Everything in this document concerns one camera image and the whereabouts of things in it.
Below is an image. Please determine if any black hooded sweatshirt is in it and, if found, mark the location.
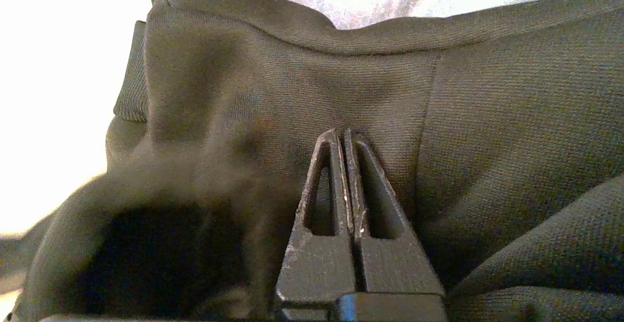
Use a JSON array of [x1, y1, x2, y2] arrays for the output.
[[0, 0, 624, 322]]

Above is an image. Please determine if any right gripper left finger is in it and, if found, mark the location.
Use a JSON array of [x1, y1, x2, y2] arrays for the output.
[[275, 128, 356, 320]]

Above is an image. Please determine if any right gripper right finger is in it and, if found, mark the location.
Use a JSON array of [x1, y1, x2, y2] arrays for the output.
[[344, 128, 445, 296]]

